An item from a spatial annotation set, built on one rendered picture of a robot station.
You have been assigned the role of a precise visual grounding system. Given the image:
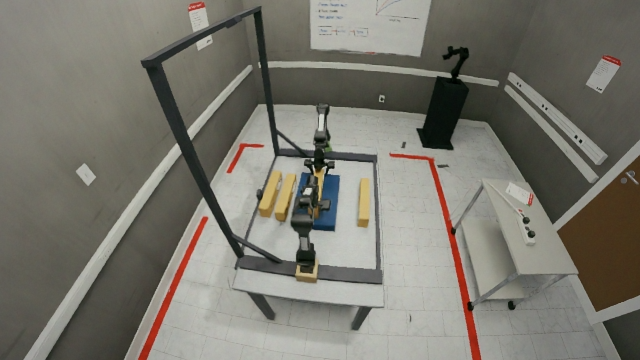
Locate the brown cardboard carton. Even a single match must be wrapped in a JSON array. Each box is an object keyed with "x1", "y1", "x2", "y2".
[
  {"x1": 259, "y1": 171, "x2": 283, "y2": 218},
  {"x1": 358, "y1": 178, "x2": 370, "y2": 228},
  {"x1": 275, "y1": 173, "x2": 297, "y2": 222},
  {"x1": 308, "y1": 169, "x2": 324, "y2": 218}
]

